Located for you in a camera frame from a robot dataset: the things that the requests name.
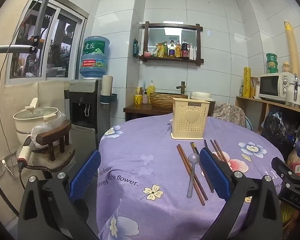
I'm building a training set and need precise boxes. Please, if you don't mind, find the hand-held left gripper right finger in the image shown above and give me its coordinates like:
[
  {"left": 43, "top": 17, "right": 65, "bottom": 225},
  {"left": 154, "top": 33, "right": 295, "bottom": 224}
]
[{"left": 199, "top": 147, "right": 283, "bottom": 240}]

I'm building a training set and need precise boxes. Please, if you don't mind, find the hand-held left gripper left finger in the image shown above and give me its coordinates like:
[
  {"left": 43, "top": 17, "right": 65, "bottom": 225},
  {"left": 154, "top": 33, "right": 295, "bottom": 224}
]
[{"left": 18, "top": 149, "right": 102, "bottom": 240}]

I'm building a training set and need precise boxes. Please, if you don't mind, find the small plastic spoon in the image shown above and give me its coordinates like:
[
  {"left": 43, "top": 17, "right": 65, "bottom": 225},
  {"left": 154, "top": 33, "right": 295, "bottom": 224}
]
[{"left": 186, "top": 153, "right": 201, "bottom": 198}]

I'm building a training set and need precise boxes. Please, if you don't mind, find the black chopstick with gold band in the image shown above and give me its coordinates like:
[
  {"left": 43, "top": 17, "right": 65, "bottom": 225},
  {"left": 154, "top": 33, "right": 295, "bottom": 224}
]
[{"left": 192, "top": 142, "right": 215, "bottom": 193}]

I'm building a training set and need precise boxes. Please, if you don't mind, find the cream perforated utensil holder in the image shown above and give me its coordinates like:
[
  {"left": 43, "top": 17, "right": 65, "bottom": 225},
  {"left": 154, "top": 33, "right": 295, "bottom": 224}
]
[{"left": 170, "top": 97, "right": 211, "bottom": 140}]

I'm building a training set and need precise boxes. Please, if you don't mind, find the round cushioned stool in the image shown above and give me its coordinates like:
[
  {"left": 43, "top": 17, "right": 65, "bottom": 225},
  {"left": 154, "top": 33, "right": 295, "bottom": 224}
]
[{"left": 26, "top": 146, "right": 76, "bottom": 173}]

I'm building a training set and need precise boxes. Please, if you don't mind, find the black plastic bag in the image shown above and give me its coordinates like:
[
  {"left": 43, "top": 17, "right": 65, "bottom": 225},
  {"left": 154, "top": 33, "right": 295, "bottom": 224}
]
[{"left": 261, "top": 109, "right": 299, "bottom": 153}]

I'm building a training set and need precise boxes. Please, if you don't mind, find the dark wooden chair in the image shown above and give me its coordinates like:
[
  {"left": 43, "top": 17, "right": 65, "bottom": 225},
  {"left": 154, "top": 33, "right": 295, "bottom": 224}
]
[{"left": 36, "top": 119, "right": 72, "bottom": 162}]

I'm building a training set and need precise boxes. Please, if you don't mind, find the clear plastic bag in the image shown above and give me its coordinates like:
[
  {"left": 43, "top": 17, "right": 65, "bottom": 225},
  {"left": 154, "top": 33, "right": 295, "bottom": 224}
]
[{"left": 31, "top": 112, "right": 66, "bottom": 148}]

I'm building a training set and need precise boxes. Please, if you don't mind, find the floral chair cover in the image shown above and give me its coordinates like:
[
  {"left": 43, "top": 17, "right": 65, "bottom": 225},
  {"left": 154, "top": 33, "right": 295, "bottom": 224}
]
[{"left": 211, "top": 102, "right": 247, "bottom": 128}]

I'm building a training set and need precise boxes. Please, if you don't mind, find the wooden shelf unit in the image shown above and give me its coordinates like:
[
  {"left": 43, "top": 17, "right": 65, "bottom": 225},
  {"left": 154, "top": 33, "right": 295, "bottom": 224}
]
[{"left": 234, "top": 95, "right": 300, "bottom": 133}]

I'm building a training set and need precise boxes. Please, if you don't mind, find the white electric kettle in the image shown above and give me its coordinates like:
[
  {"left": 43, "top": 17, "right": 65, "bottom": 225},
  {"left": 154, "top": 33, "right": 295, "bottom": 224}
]
[{"left": 286, "top": 73, "right": 300, "bottom": 108}]

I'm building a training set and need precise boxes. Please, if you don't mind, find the grey water dispenser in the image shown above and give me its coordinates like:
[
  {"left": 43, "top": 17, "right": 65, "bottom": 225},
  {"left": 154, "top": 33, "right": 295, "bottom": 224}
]
[{"left": 69, "top": 78, "right": 111, "bottom": 143}]

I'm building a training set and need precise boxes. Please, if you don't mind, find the white handheld device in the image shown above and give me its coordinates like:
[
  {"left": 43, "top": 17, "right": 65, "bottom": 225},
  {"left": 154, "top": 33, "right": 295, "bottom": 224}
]
[{"left": 17, "top": 136, "right": 33, "bottom": 167}]

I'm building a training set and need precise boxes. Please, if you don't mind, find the purple floral tablecloth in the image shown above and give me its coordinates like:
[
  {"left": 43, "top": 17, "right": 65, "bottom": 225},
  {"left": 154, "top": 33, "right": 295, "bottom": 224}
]
[{"left": 97, "top": 112, "right": 287, "bottom": 240}]

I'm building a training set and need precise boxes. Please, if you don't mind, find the white electric cooking pot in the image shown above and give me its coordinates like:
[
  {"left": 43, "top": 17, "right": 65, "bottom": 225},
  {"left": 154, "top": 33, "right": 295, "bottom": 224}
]
[{"left": 13, "top": 97, "right": 60, "bottom": 144}]

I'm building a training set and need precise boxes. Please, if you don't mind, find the white microwave oven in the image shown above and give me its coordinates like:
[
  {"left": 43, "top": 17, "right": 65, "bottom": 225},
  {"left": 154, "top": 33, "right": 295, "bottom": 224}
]
[{"left": 258, "top": 72, "right": 295, "bottom": 103}]

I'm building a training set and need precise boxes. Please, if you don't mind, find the blue cup holder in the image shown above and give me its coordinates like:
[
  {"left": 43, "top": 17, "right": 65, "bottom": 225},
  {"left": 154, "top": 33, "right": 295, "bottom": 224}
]
[{"left": 99, "top": 93, "right": 118, "bottom": 105}]

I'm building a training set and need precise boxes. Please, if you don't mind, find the white bowl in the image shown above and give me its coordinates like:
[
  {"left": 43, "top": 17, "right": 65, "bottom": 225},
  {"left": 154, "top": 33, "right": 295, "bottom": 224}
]
[{"left": 189, "top": 91, "right": 212, "bottom": 101}]

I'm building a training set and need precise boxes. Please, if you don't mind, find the wooden side table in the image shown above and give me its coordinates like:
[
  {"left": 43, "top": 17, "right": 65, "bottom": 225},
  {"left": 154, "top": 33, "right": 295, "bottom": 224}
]
[{"left": 123, "top": 103, "right": 175, "bottom": 122}]

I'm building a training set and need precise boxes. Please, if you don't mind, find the woven basin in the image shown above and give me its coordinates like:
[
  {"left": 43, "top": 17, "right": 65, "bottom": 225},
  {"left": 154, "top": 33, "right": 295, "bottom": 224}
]
[{"left": 149, "top": 92, "right": 190, "bottom": 110}]

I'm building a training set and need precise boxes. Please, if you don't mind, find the beige paper cup sleeve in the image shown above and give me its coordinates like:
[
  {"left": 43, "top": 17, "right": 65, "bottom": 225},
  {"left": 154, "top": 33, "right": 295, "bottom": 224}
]
[{"left": 101, "top": 75, "right": 114, "bottom": 97}]

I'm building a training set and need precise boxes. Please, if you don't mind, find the bronze faucet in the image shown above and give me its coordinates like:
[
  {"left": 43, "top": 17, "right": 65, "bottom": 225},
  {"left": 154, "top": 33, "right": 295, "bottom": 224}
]
[{"left": 176, "top": 81, "right": 187, "bottom": 95}]

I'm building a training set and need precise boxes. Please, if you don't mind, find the tall beige cup sleeve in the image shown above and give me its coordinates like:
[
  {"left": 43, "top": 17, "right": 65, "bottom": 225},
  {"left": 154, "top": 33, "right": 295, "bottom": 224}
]
[{"left": 283, "top": 20, "right": 300, "bottom": 76}]

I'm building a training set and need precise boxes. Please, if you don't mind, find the blue water jug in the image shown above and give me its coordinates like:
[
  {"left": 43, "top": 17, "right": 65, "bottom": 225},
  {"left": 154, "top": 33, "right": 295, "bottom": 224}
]
[{"left": 79, "top": 36, "right": 110, "bottom": 79}]

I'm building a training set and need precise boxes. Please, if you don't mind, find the red label soy sauce bottle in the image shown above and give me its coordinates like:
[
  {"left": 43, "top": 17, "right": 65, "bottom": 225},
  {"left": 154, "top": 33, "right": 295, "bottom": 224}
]
[{"left": 181, "top": 39, "right": 190, "bottom": 60}]

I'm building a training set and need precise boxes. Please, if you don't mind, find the sliding glass window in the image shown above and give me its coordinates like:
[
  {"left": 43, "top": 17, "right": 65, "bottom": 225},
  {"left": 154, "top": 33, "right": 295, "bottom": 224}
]
[{"left": 5, "top": 0, "right": 88, "bottom": 85}]

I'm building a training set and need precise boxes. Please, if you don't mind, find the yellow green seasoning bag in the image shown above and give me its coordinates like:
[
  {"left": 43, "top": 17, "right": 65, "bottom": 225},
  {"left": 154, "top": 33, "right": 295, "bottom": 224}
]
[{"left": 152, "top": 43, "right": 164, "bottom": 57}]

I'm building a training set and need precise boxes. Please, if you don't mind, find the wooden framed mirror shelf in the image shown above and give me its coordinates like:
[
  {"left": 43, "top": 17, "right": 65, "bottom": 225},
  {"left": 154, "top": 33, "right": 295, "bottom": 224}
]
[{"left": 139, "top": 21, "right": 204, "bottom": 67}]

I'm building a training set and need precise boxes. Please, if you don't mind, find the grey metal boom stand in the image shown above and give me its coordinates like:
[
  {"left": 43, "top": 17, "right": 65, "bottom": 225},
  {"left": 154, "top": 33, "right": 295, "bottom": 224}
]
[{"left": 0, "top": 0, "right": 68, "bottom": 55}]

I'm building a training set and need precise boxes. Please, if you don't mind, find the black power cable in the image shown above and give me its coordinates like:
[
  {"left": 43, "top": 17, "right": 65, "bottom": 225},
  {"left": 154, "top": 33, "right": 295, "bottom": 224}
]
[{"left": 18, "top": 165, "right": 28, "bottom": 197}]

